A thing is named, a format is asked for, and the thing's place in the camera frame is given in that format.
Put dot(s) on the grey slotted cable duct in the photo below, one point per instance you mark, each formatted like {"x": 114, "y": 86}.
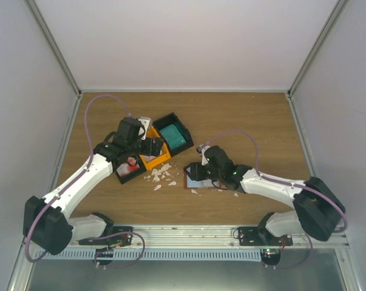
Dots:
{"x": 162, "y": 254}

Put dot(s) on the black bin with teal cards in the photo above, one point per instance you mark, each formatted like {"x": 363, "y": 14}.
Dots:
{"x": 172, "y": 118}

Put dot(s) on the right aluminium corner post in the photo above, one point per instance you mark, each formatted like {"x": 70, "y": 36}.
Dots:
{"x": 332, "y": 19}

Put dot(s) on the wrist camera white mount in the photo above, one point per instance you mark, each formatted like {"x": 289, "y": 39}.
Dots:
{"x": 201, "y": 150}
{"x": 146, "y": 123}

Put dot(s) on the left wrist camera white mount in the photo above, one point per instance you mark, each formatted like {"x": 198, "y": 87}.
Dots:
{"x": 146, "y": 123}

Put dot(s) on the aluminium corner post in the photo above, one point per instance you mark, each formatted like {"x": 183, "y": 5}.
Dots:
{"x": 44, "y": 28}
{"x": 332, "y": 19}

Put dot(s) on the brown leather card holder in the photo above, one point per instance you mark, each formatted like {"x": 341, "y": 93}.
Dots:
{"x": 205, "y": 184}

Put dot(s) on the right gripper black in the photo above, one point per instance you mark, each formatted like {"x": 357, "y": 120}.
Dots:
{"x": 196, "y": 173}

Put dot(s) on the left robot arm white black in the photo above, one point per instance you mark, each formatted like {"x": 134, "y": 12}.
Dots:
{"x": 47, "y": 220}

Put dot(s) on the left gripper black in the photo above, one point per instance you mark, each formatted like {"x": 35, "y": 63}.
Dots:
{"x": 149, "y": 151}

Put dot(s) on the red white card stack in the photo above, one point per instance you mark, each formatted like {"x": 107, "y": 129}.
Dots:
{"x": 130, "y": 166}

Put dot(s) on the left aluminium corner post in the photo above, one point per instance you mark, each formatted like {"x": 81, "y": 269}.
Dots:
{"x": 44, "y": 28}

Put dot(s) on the black bin with red cards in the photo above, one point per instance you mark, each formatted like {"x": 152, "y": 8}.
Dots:
{"x": 131, "y": 176}

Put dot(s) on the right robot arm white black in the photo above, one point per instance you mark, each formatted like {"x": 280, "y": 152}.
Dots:
{"x": 315, "y": 210}

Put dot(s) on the aluminium front rail frame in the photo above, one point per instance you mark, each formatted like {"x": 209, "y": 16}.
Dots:
{"x": 160, "y": 236}

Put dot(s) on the yellow bin with white cards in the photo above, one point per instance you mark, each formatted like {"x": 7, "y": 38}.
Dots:
{"x": 151, "y": 161}

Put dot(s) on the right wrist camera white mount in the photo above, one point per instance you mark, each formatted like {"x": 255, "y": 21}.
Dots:
{"x": 201, "y": 150}

